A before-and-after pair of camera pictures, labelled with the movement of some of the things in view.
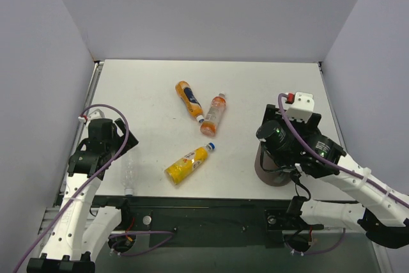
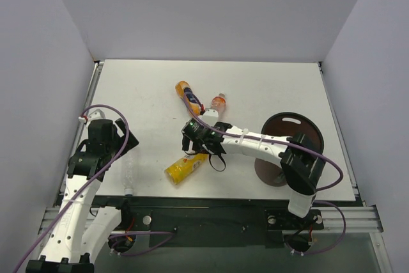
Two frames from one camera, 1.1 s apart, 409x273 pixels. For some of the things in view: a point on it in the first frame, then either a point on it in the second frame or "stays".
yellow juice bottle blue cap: [180, 169] stays
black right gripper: [272, 114] → [194, 144]
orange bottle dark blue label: [193, 105] stays
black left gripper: [126, 135] stays
